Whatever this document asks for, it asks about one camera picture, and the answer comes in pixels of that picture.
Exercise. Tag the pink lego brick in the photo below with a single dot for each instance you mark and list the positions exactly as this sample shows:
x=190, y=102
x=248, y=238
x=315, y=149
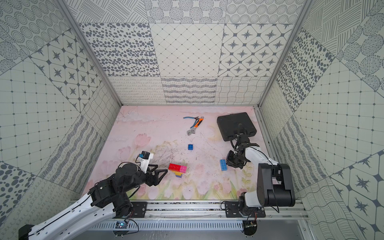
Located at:
x=183, y=169

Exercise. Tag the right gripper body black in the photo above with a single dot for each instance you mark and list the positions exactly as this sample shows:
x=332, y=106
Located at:
x=235, y=160

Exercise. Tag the orange adjustable wrench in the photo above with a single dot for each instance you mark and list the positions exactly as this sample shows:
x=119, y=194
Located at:
x=193, y=128

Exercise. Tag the black plastic tool case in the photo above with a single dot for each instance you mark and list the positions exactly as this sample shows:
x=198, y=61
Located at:
x=235, y=124

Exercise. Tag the blue handled pliers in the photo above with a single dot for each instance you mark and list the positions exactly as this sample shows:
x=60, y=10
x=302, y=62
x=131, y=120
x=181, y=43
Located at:
x=195, y=118

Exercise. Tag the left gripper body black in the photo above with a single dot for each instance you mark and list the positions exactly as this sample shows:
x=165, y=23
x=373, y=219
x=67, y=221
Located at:
x=152, y=177

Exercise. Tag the red lego brick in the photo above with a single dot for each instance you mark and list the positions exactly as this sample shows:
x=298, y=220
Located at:
x=174, y=167

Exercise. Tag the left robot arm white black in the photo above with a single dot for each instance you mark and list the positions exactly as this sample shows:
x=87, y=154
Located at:
x=106, y=199

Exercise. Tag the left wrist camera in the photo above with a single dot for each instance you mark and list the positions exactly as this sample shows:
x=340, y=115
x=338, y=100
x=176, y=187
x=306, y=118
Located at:
x=144, y=160

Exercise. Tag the left controller board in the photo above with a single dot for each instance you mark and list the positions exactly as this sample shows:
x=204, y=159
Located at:
x=121, y=228

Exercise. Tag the right controller board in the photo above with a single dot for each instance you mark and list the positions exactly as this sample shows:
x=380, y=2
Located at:
x=250, y=227

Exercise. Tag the controller board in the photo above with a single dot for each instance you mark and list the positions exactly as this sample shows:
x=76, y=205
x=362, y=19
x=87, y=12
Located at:
x=121, y=228
x=250, y=227

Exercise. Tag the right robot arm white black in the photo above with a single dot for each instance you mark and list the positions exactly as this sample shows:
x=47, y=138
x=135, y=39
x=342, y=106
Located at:
x=274, y=187

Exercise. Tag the pink floral table mat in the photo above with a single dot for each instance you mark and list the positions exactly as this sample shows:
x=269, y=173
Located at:
x=162, y=131

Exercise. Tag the light blue lego brick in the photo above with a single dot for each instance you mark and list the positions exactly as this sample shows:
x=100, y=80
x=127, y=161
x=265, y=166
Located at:
x=223, y=165

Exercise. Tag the aluminium rail frame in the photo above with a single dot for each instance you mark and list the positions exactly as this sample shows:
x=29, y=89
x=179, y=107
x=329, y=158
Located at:
x=172, y=210

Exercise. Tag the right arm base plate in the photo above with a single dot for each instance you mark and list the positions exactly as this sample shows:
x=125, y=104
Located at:
x=235, y=209

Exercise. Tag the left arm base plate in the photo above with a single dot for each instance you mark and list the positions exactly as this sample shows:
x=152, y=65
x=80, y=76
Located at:
x=136, y=210

